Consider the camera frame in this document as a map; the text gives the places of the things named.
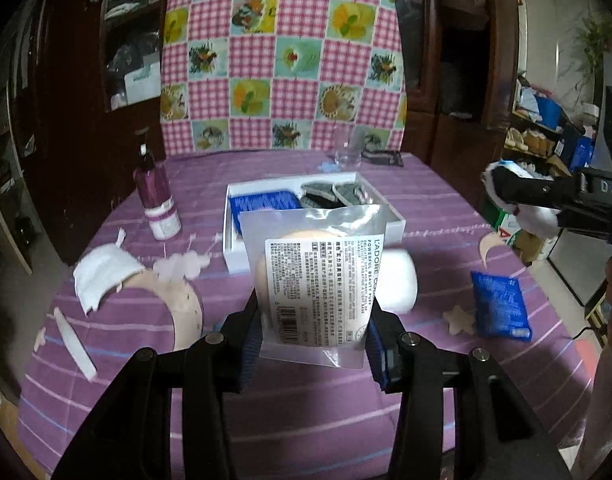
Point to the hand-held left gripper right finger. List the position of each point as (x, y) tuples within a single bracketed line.
[(378, 360)]

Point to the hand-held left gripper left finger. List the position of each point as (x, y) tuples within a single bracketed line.
[(252, 350)]

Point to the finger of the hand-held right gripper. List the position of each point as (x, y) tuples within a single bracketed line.
[(583, 222), (536, 192)]

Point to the white black plush toy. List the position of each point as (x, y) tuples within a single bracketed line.
[(541, 222)]

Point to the silver makeup puff packet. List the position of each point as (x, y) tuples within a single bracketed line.
[(311, 285)]

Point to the white shallow box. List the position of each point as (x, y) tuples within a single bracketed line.
[(393, 230)]

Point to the blue tissue packet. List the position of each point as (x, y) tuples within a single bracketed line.
[(263, 202), (501, 305)]

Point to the person's right forearm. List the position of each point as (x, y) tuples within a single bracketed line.
[(603, 400)]

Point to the green carton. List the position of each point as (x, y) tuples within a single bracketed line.
[(503, 220)]

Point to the blue storage box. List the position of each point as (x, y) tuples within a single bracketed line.
[(578, 152)]

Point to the beige slippers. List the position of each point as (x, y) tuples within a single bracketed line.
[(528, 140)]

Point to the white round sponge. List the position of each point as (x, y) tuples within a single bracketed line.
[(398, 280)]

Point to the blue bag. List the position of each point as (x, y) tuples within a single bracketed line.
[(546, 107)]

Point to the purple striped tablecloth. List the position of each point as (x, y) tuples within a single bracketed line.
[(436, 210)]

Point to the green potted plant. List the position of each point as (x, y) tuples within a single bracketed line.
[(598, 40)]

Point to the white padded cloth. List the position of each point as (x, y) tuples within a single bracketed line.
[(103, 272)]

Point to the grey sponge pad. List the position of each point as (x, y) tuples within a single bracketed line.
[(318, 195), (348, 194)]

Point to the small white paper scrap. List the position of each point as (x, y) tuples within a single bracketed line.
[(120, 236)]

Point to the white paper strip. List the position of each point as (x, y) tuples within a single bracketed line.
[(76, 345)]

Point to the purple pump bottle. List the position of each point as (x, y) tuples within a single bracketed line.
[(153, 190)]

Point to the clear glass cup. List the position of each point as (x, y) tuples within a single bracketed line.
[(348, 157)]

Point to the dark wooden cabinet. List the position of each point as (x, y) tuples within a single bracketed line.
[(71, 160)]

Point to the pink checkered printed cloth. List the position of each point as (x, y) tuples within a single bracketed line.
[(286, 85)]

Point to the white paper box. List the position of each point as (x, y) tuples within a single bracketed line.
[(143, 82)]

